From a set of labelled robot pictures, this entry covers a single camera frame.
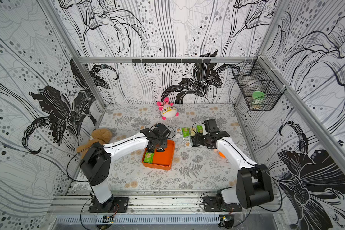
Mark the dark brown cookie packet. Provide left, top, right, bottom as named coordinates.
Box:
left=146, top=148, right=155, bottom=154

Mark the white cookie packet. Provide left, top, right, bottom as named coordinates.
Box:
left=183, top=138, right=192, bottom=148
left=176, top=127, right=183, bottom=138

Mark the white back cookie packet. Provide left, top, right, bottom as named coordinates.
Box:
left=183, top=138, right=192, bottom=148

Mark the green cookie packet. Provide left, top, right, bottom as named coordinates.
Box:
left=196, top=125, right=204, bottom=133
left=143, top=152, right=154, bottom=163
left=181, top=127, right=191, bottom=138

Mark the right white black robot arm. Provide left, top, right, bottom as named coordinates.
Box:
left=191, top=131, right=274, bottom=209

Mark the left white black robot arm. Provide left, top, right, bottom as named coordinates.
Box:
left=80, top=125, right=171, bottom=205

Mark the orange storage box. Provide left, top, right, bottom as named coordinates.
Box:
left=141, top=140, right=175, bottom=171

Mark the orange striped black-haired plush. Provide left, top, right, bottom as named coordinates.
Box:
left=214, top=149, right=226, bottom=158

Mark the green front cookie packet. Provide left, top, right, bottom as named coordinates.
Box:
left=143, top=152, right=154, bottom=163

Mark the white pink owl plush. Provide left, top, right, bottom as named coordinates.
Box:
left=156, top=97, right=179, bottom=120

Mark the tan teddy bear plush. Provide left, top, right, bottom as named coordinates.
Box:
left=77, top=128, right=113, bottom=159

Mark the green lidded cup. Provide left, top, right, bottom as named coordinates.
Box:
left=252, top=91, right=266, bottom=109

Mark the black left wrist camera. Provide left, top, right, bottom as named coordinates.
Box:
left=153, top=123, right=171, bottom=139

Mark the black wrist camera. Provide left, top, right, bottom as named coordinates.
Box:
left=204, top=119, right=219, bottom=134
left=153, top=123, right=171, bottom=139

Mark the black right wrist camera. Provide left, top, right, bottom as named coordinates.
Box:
left=204, top=119, right=219, bottom=134

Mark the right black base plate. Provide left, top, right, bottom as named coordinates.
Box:
left=200, top=195, right=242, bottom=213

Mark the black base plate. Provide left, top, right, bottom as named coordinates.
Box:
left=89, top=197, right=129, bottom=213
left=200, top=195, right=242, bottom=213

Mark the black wire basket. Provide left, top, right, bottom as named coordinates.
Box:
left=231, top=59, right=281, bottom=111

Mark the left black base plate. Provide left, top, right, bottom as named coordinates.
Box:
left=89, top=197, right=129, bottom=213

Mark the horizontal aluminium back rail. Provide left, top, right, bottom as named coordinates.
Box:
left=78, top=57, right=256, bottom=64

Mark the white slotted cable duct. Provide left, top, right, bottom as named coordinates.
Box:
left=57, top=214, right=220, bottom=225

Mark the aluminium corner frame post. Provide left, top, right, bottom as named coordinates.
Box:
left=38, top=1, right=106, bottom=112

